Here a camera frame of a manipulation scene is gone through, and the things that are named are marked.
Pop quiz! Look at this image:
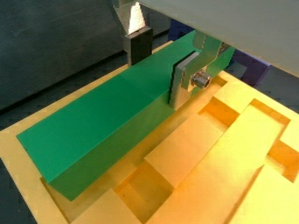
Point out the green rectangular block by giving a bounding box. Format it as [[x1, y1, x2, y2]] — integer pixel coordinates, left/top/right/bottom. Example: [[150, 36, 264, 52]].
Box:
[[15, 30, 238, 202]]

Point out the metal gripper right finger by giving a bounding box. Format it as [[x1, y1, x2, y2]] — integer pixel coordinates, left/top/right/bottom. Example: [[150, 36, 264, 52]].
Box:
[[169, 31, 230, 110]]

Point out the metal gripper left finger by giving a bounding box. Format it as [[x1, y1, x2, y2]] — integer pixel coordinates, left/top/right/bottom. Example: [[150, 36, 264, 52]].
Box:
[[113, 0, 154, 66]]

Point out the yellow puzzle board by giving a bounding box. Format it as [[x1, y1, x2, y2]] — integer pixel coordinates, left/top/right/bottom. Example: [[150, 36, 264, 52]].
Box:
[[0, 40, 299, 224]]

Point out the purple-blue puzzle piece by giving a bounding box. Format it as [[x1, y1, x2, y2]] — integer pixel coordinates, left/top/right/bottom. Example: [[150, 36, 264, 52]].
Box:
[[169, 19, 270, 87]]

